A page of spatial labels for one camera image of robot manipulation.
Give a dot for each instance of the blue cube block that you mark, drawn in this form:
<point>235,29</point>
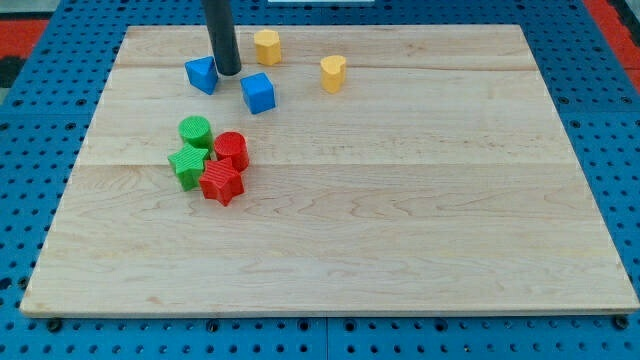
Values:
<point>258,93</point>

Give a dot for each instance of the light wooden board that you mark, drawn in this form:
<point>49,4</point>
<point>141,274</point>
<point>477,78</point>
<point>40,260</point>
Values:
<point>439,181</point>

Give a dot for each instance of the red cylinder block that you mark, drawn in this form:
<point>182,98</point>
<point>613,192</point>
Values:
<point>232,146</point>

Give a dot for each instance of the red star block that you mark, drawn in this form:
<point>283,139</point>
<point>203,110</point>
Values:
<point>221,181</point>

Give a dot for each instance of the yellow heart block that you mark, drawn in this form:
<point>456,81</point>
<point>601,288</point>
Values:
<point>333,73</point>

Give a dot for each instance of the green cylinder block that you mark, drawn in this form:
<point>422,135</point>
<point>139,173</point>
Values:
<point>196,131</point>

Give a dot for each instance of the green star block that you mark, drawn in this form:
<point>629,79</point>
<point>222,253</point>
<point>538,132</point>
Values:
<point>188,165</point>

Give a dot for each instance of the yellow hexagon block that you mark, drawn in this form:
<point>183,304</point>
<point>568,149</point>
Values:
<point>268,47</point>

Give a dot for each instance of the blue triangular prism block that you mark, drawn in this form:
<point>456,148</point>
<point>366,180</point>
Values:
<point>202,74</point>

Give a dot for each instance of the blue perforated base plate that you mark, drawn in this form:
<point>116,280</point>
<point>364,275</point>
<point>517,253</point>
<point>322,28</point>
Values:
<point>50,105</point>

